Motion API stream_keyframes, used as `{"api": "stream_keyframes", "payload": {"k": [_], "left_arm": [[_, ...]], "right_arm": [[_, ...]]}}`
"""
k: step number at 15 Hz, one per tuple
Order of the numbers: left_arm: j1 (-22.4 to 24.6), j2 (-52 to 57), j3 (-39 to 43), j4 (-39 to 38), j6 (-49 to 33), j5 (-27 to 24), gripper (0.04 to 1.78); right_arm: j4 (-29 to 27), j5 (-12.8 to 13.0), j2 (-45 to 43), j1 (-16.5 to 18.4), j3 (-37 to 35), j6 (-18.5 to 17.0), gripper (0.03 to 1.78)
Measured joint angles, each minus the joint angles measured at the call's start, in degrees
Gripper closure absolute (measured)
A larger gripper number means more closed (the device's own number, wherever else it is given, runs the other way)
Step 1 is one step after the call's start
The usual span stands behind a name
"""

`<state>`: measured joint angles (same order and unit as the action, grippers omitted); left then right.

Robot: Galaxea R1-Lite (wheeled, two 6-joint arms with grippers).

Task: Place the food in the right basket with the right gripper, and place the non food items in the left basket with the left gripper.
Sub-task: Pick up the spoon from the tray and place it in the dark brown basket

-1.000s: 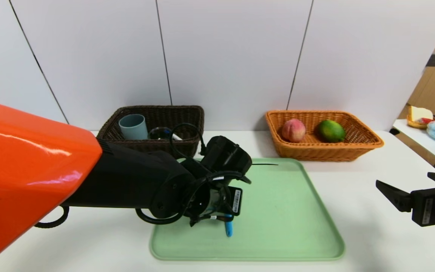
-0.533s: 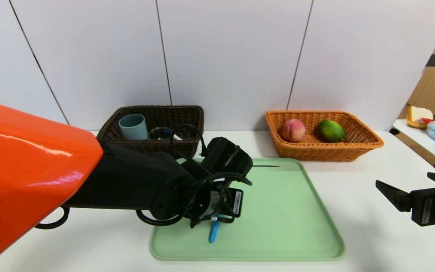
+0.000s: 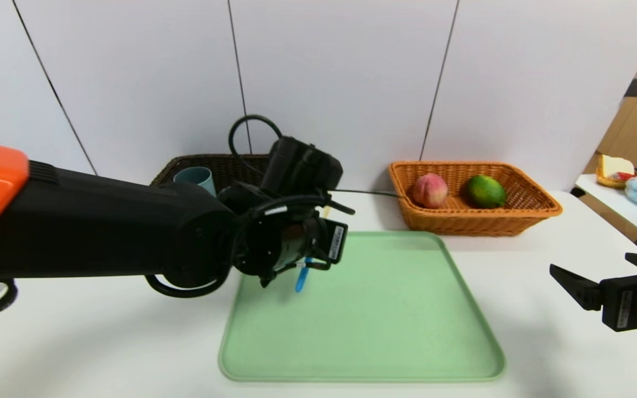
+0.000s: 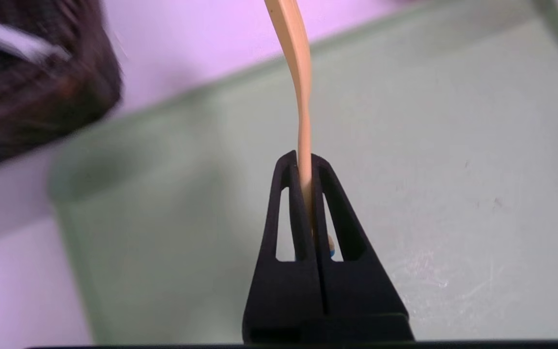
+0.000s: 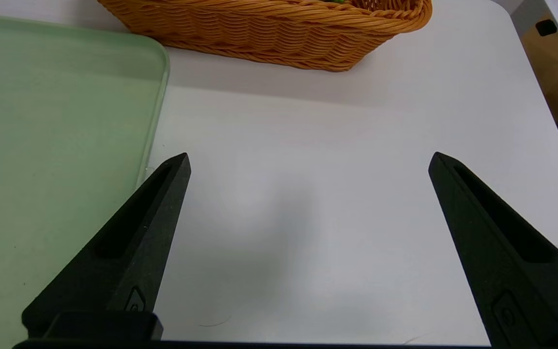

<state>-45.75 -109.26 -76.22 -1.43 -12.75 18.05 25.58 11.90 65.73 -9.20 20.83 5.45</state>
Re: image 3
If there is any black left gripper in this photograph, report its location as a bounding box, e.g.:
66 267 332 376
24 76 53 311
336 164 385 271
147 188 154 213
302 217 348 264

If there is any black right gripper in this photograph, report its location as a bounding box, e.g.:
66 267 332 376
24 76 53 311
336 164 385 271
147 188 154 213
549 252 637 339

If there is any yellow spoon blue handle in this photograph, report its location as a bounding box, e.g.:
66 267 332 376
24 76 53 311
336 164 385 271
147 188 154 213
295 206 331 294

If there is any pink peach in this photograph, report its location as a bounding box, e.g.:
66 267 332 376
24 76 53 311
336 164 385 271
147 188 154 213
413 173 450 210

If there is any green lime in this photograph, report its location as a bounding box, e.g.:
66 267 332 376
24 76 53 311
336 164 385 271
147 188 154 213
466 175 509 209

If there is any blue-grey plastic cup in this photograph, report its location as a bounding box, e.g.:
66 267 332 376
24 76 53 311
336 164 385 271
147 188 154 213
174 166 217 198

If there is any small yellow basket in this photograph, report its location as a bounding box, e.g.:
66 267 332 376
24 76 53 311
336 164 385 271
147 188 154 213
595 169 637 190

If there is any orange wicker basket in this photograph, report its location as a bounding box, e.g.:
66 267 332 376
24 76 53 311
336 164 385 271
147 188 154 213
389 161 564 237

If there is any dark brown wicker basket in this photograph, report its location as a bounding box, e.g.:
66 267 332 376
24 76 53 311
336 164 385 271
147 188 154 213
150 154 275 191

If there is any white side table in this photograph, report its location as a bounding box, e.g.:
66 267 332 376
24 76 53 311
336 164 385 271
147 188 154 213
575 175 637 242

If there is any light green plastic tray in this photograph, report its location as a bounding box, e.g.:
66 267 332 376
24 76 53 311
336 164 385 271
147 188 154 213
219 231 506 383

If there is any cream bread slice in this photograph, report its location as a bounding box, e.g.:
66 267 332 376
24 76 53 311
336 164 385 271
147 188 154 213
598 155 634 179

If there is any black left wrist camera cable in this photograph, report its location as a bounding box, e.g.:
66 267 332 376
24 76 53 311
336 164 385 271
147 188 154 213
228 114 284 166

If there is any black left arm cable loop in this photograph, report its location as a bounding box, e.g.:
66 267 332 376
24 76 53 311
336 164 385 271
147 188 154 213
0 274 233 320

